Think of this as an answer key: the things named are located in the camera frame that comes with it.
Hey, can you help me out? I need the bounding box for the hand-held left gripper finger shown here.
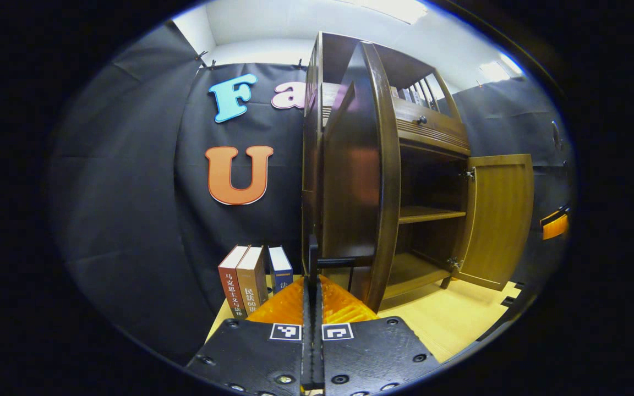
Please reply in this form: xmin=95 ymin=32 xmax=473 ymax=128
xmin=313 ymin=274 xmax=442 ymax=396
xmin=185 ymin=275 xmax=314 ymax=396

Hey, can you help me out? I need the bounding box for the wooden cabinet door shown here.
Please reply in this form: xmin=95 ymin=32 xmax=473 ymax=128
xmin=307 ymin=41 xmax=403 ymax=313
xmin=451 ymin=154 xmax=535 ymax=292

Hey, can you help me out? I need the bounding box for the wooden double-door shoe cabinet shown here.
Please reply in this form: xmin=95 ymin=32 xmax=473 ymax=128
xmin=302 ymin=31 xmax=472 ymax=301

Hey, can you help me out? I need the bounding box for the blue book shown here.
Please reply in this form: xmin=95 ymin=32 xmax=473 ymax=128
xmin=268 ymin=246 xmax=294 ymax=294

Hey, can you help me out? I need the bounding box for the brown book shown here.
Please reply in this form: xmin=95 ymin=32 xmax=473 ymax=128
xmin=236 ymin=246 xmax=269 ymax=316

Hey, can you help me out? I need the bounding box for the red book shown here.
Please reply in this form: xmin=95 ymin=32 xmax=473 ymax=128
xmin=218 ymin=245 xmax=249 ymax=319

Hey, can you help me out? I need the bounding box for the wooden drawer with black knob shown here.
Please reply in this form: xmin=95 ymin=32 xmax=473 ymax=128
xmin=394 ymin=97 xmax=471 ymax=156

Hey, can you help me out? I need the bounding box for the small ceiling light panel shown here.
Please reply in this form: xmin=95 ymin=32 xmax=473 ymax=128
xmin=479 ymin=53 xmax=524 ymax=84

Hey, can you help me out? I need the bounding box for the black backdrop cloth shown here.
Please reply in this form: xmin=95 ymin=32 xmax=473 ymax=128
xmin=47 ymin=21 xmax=576 ymax=366

